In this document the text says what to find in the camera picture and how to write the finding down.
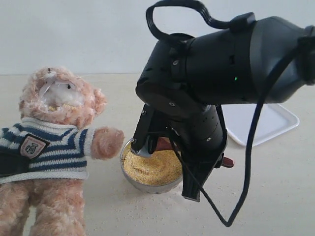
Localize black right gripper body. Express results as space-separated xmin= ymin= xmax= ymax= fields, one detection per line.
xmin=169 ymin=127 xmax=226 ymax=203

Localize dark red wooden spoon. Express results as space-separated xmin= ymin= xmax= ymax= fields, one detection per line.
xmin=156 ymin=137 xmax=234 ymax=168

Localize brown teddy bear striped sweater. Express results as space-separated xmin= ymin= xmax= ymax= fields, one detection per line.
xmin=0 ymin=67 xmax=125 ymax=236

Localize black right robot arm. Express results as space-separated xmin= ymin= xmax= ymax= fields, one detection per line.
xmin=132 ymin=13 xmax=315 ymax=202

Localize yellow millet grains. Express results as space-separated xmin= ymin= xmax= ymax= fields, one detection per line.
xmin=123 ymin=150 xmax=182 ymax=186

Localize metal bowl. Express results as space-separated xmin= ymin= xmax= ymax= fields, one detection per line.
xmin=120 ymin=140 xmax=182 ymax=194

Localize white rectangular plastic tray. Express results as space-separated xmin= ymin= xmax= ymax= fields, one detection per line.
xmin=222 ymin=104 xmax=300 ymax=147

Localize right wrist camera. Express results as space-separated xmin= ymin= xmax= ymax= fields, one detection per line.
xmin=131 ymin=104 xmax=154 ymax=158

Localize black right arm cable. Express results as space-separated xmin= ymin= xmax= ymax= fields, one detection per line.
xmin=169 ymin=36 xmax=315 ymax=221

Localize black flat ribbon cable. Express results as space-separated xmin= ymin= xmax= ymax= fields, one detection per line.
xmin=145 ymin=0 xmax=256 ymax=41

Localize black cable tie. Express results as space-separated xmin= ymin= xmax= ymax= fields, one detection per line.
xmin=298 ymin=26 xmax=315 ymax=85

